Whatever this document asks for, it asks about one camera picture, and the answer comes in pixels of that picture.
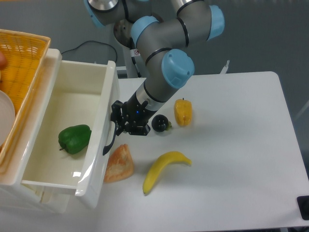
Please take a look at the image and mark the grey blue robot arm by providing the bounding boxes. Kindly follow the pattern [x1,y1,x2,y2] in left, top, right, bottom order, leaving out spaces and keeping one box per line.
[84,0,225,136]

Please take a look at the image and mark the white drawer cabinet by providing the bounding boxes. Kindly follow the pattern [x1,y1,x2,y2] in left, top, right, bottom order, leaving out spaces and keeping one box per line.
[0,49,69,213]

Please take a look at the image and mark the green bell pepper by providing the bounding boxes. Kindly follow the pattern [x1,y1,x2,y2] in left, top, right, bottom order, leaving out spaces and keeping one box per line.
[58,124,92,155]

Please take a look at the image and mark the toasted bread slice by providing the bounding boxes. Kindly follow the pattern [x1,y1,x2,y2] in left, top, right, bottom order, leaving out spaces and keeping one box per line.
[103,144,134,183]

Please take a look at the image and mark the yellow bell pepper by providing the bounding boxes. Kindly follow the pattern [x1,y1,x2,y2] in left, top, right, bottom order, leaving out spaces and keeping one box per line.
[174,99,193,127]

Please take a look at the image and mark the orange wicker basket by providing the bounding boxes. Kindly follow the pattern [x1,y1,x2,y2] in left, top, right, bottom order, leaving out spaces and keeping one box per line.
[0,29,51,174]

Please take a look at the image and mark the white top drawer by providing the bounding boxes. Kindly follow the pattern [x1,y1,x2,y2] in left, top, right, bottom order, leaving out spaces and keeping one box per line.
[21,60,120,210]

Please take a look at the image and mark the yellow banana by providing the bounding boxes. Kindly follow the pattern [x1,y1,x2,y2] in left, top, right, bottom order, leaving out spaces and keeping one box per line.
[142,151,192,195]

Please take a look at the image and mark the black power cable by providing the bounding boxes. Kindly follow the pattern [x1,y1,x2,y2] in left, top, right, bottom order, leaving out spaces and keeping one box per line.
[60,40,118,67]

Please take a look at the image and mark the white plate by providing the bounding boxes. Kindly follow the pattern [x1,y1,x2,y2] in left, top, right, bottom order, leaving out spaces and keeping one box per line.
[0,91,15,147]

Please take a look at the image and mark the black corner object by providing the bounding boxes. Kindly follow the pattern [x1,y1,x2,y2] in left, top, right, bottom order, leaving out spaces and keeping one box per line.
[297,195,309,220]

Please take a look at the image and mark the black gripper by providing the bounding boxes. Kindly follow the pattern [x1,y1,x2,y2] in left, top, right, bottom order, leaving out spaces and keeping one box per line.
[111,93,156,136]

